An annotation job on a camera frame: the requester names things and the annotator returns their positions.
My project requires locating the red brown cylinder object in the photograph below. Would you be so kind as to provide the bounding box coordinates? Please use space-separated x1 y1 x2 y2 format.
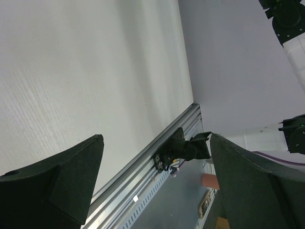
202 173 220 190

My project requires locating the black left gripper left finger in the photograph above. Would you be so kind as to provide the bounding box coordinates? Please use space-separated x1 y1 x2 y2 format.
0 135 104 229

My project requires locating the aluminium rail frame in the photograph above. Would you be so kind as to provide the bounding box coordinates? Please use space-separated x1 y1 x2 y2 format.
83 104 201 229

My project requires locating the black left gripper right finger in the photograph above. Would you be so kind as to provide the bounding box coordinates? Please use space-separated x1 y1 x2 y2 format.
210 134 305 229

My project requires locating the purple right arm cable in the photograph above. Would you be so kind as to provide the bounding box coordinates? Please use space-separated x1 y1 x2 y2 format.
254 150 305 167

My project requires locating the grey slotted cable duct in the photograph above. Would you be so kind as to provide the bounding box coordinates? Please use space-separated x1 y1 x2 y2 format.
116 172 170 229

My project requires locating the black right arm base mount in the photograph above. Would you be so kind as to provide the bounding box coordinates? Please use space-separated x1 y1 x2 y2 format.
152 127 212 173

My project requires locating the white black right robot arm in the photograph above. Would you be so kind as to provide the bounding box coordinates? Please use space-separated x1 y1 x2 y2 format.
242 0 305 154

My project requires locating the framed picture on floor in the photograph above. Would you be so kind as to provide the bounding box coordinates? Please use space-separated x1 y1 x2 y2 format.
198 188 217 219

